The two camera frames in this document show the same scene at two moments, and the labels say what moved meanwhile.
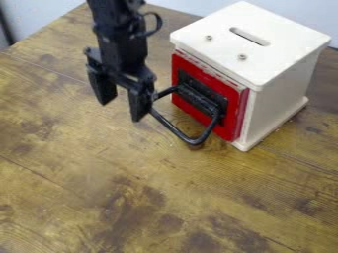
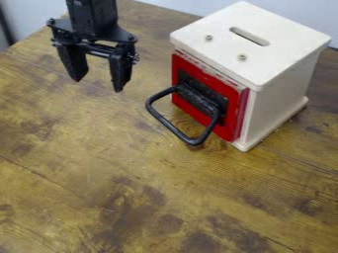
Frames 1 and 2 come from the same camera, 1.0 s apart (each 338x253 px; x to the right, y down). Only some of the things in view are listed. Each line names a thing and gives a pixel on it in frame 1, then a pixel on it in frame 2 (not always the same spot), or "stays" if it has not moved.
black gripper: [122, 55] -> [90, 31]
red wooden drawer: [214, 78] stays
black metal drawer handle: [201, 90] stays
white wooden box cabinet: [265, 52] stays
